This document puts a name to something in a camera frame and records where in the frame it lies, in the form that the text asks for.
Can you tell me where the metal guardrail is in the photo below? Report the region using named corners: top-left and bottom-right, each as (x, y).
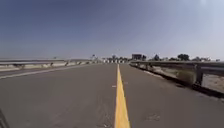
top-left (0, 58), bottom-right (101, 70)
top-left (129, 59), bottom-right (224, 86)

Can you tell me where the white painted line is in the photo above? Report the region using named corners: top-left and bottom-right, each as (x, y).
top-left (0, 64), bottom-right (93, 80)

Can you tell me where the building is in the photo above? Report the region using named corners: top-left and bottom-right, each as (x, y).
top-left (131, 53), bottom-right (143, 62)

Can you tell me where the grey asphalt road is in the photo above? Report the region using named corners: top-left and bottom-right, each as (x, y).
top-left (0, 62), bottom-right (224, 128)

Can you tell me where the pale dirt strip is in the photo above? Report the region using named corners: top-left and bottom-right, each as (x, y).
top-left (146, 65), bottom-right (224, 94)

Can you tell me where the pale concrete strip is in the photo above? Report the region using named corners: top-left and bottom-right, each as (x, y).
top-left (0, 62), bottom-right (84, 73)

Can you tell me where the yellow painted line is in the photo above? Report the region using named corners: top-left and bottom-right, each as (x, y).
top-left (113, 63), bottom-right (132, 128)

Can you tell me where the row of trees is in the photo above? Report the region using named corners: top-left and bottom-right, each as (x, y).
top-left (103, 53), bottom-right (221, 63)

